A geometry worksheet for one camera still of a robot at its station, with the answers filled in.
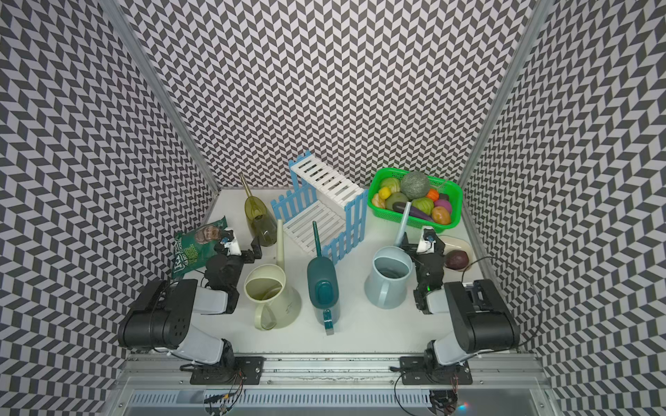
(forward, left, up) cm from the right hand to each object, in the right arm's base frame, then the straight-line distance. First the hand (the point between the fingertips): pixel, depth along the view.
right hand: (419, 237), depth 90 cm
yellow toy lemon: (+23, +9, -1) cm, 24 cm away
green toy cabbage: (+17, -6, -2) cm, 18 cm away
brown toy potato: (+11, -11, -2) cm, 16 cm away
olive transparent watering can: (+9, +58, 0) cm, 59 cm away
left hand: (+1, +61, +1) cm, 61 cm away
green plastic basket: (+26, -18, -2) cm, 31 cm away
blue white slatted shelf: (+6, +33, +16) cm, 37 cm away
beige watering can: (-16, +51, -4) cm, 54 cm away
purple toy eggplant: (+16, +4, -2) cm, 16 cm away
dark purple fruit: (-6, -13, -5) cm, 15 cm away
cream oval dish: (+4, -19, -12) cm, 22 cm away
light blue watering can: (-21, +14, +8) cm, 27 cm away
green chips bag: (0, +81, -4) cm, 81 cm away
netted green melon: (+23, -2, +3) cm, 23 cm away
